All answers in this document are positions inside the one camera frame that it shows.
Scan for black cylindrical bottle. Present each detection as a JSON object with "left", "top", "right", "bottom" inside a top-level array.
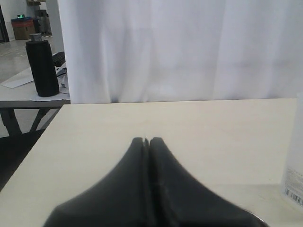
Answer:
[{"left": 26, "top": 33, "right": 59, "bottom": 97}]

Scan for grey side table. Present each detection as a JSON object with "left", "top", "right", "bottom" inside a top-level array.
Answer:
[{"left": 0, "top": 68, "right": 71, "bottom": 138}]

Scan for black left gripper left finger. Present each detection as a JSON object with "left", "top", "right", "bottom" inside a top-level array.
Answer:
[{"left": 44, "top": 138, "right": 149, "bottom": 227}]

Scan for clear plastic container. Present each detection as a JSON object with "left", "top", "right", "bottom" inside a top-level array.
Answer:
[{"left": 281, "top": 92, "right": 303, "bottom": 211}]

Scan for cardboard box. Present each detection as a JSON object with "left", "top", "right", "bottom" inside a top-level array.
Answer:
[{"left": 11, "top": 17, "right": 35, "bottom": 40}]

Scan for white backdrop curtain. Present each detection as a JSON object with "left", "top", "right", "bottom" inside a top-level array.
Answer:
[{"left": 58, "top": 0, "right": 303, "bottom": 104}]

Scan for white papers on side table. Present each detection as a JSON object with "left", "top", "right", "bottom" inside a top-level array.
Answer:
[{"left": 0, "top": 68, "right": 70, "bottom": 102}]

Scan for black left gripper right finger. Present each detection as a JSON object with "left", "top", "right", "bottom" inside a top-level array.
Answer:
[{"left": 149, "top": 138, "right": 267, "bottom": 227}]

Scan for black keyboard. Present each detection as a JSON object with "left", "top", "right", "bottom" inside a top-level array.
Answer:
[{"left": 52, "top": 52, "right": 66, "bottom": 67}]

